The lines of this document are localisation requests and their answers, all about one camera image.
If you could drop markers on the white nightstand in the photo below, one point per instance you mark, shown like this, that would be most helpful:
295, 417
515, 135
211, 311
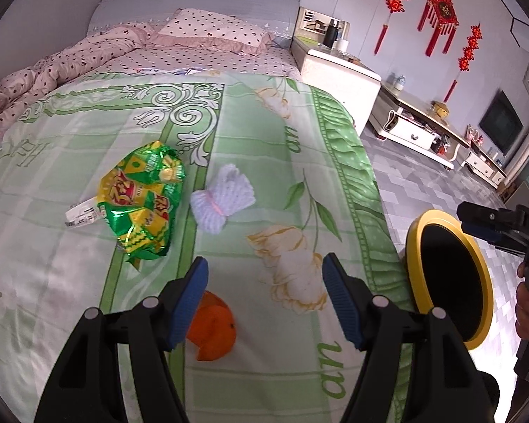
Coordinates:
335, 79

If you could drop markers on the white low cabinet with drawer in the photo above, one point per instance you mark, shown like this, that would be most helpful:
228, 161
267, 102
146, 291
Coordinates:
405, 130

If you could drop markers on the polka dot bed sheet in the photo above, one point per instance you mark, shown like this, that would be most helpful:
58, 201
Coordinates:
180, 59

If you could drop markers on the black television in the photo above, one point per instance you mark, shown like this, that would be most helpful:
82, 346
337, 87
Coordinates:
500, 121

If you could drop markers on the pink polka dot quilt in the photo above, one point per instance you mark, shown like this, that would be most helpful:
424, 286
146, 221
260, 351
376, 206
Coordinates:
48, 70

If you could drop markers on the white striped paper wrapper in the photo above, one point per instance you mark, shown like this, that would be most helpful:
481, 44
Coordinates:
81, 216

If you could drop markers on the person's right hand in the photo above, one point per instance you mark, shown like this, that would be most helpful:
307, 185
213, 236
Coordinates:
527, 317

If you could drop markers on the green foil snack bag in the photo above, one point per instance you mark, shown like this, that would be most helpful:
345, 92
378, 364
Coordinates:
136, 198

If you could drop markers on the small white low cabinet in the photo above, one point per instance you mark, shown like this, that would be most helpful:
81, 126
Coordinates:
485, 165

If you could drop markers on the green printed bed cover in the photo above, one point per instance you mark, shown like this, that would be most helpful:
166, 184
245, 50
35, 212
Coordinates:
255, 141

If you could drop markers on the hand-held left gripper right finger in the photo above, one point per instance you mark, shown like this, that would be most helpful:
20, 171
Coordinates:
341, 304

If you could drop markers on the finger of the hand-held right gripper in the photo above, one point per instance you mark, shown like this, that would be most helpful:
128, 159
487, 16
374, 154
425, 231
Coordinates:
480, 218
509, 240

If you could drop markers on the pink polka dot pillow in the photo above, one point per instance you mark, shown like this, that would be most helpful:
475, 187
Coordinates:
211, 26

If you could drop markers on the white paper roll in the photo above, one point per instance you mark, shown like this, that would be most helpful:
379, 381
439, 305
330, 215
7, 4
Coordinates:
343, 45

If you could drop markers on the orange peel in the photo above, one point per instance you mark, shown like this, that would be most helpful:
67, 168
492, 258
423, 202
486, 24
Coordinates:
216, 330

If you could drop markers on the white foam fruit net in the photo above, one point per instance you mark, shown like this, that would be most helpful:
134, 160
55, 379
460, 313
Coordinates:
225, 194

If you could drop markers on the yellow toy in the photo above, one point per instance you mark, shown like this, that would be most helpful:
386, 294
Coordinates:
441, 110

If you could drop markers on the white standing appliance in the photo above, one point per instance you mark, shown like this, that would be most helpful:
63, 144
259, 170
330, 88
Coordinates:
522, 156

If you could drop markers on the yellow trash bin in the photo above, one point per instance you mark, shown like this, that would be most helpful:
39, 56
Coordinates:
449, 273

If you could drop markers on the grey bed headboard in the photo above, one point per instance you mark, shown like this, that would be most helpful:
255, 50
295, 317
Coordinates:
180, 0

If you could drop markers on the red square knot decoration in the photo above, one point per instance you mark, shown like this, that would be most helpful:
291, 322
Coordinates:
441, 13

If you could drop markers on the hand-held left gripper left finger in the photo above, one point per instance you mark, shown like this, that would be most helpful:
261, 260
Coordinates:
187, 304

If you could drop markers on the black thermos bottle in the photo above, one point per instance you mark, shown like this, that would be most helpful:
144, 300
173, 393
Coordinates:
332, 35

